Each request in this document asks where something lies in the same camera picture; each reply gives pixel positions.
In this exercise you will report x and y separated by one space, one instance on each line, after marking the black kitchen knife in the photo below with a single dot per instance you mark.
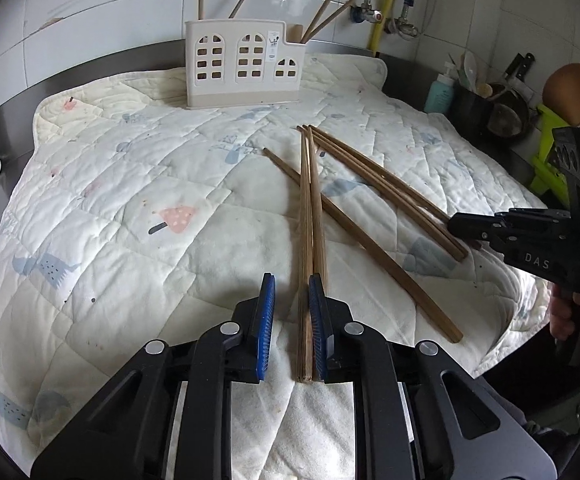
519 67

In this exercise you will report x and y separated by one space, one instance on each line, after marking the brown wooden bowl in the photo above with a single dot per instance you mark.
561 93

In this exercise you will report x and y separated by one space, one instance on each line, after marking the white house-shaped utensil holder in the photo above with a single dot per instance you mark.
235 62

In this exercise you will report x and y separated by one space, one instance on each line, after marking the green plastic basket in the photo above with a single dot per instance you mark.
547 176

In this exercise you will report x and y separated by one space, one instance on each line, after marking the black utensil pot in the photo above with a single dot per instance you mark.
501 119

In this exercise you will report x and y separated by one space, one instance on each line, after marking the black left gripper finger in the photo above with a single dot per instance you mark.
471 227

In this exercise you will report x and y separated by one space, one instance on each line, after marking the metal water valve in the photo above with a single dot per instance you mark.
400 26

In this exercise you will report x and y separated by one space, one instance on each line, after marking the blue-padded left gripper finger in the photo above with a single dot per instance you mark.
417 413
167 400

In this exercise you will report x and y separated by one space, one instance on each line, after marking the long diagonal wooden chopstick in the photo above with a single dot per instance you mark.
421 298

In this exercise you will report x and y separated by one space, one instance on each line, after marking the teal soap bottle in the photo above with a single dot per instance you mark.
441 91

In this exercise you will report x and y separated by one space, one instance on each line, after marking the person's right hand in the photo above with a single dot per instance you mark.
561 323

